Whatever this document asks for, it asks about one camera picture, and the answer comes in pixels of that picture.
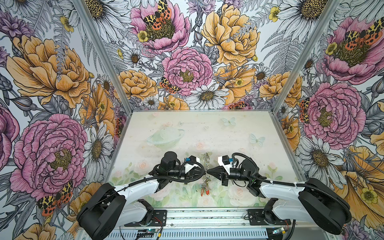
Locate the white vented cable duct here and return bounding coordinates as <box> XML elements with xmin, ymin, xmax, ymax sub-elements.
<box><xmin>106</xmin><ymin>229</ymin><xmax>269</xmax><ymax>240</ymax></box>

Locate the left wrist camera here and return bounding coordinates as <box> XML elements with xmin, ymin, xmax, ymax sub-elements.
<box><xmin>184</xmin><ymin>156</ymin><xmax>201</xmax><ymax>168</ymax></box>

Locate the metal key organizer plate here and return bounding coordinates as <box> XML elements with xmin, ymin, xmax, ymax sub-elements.
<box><xmin>201</xmin><ymin>153</ymin><xmax>211</xmax><ymax>190</ymax></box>

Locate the aluminium front rail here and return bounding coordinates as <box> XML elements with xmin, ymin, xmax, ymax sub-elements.
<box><xmin>113</xmin><ymin>208</ymin><xmax>316</xmax><ymax>229</ymax></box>

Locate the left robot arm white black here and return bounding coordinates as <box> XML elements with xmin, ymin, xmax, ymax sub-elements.
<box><xmin>77</xmin><ymin>152</ymin><xmax>206</xmax><ymax>240</ymax></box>

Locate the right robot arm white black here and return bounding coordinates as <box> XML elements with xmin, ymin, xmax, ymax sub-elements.
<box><xmin>207</xmin><ymin>156</ymin><xmax>352</xmax><ymax>235</ymax></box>

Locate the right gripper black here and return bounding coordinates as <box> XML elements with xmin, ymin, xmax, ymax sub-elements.
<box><xmin>206</xmin><ymin>165</ymin><xmax>251</xmax><ymax>187</ymax></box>

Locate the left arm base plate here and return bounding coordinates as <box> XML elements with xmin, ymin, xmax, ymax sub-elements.
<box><xmin>124</xmin><ymin>210</ymin><xmax>168</xmax><ymax>227</ymax></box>

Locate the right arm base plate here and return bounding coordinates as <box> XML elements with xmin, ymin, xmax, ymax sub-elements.
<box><xmin>246</xmin><ymin>209</ymin><xmax>291</xmax><ymax>226</ymax></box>

